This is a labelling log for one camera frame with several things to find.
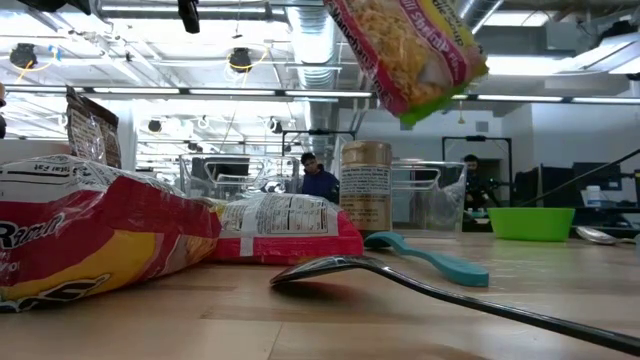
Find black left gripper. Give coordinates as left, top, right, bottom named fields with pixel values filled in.
left=177, top=0, right=201, bottom=35

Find brown foil packet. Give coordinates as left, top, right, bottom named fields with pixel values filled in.
left=65, top=87, right=123, bottom=170

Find lime chili shrimp ramen packet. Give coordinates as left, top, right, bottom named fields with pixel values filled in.
left=323, top=0, right=490, bottom=127

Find red ramen noodle packet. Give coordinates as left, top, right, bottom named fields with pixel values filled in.
left=0, top=153, right=224, bottom=314
left=205, top=192, right=365, bottom=266

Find black ceiling fixture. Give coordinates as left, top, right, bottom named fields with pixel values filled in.
left=8, top=42, right=39, bottom=70
left=229, top=47, right=254, bottom=74

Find ceiling light strip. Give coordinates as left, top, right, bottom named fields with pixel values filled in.
left=0, top=84, right=640, bottom=105

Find white column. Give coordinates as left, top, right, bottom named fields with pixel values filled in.
left=97, top=99, right=139, bottom=171

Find clear plastic bin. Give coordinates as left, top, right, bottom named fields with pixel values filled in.
left=391, top=159, right=468, bottom=232
left=178, top=153, right=302, bottom=202

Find person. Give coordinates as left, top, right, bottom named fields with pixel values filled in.
left=299, top=152, right=341, bottom=204
left=462, top=153, right=501, bottom=211

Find tan-lidded spice jar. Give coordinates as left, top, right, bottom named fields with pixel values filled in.
left=338, top=139, right=394, bottom=237

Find black spoon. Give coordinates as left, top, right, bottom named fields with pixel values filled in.
left=269, top=254, right=640, bottom=357

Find teal plastic spoon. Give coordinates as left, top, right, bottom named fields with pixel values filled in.
left=363, top=230, right=490, bottom=288

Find green plastic bowl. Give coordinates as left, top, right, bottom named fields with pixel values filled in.
left=487, top=206, right=576, bottom=243

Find black monitors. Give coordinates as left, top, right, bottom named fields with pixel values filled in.
left=514, top=160, right=624, bottom=207

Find silver metal spoon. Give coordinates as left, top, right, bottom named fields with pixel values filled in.
left=574, top=225, right=640, bottom=246

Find black frame stand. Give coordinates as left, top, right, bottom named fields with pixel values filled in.
left=442, top=134, right=514, bottom=211

